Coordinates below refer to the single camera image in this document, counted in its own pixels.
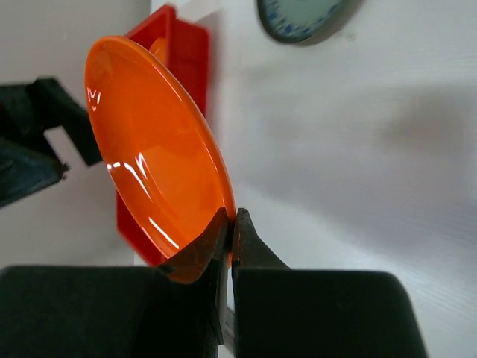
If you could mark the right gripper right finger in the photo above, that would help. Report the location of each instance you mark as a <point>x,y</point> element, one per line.
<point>285,312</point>

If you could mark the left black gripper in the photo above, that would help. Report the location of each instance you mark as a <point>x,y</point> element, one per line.
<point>28,162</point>

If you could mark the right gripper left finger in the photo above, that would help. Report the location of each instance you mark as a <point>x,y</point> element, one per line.
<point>171,310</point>

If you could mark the orange plate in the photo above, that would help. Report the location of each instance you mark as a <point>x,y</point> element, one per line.
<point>157,147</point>

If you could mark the blue patterned grey plate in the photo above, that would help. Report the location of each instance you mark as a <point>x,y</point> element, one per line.
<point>304,22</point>

